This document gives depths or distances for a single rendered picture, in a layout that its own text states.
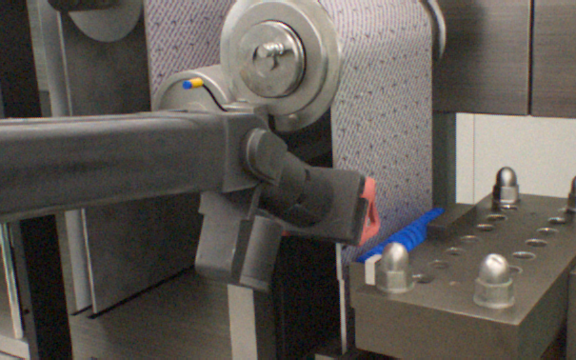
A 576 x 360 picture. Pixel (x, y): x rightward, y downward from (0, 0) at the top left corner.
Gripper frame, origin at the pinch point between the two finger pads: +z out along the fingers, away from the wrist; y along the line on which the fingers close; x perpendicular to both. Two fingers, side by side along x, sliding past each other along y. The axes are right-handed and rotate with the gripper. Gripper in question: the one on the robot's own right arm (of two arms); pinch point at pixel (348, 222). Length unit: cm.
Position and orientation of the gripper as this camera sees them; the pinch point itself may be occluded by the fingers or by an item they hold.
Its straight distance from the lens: 82.2
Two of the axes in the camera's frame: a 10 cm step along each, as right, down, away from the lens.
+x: 2.3, -9.5, 2.0
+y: 8.3, 0.9, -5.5
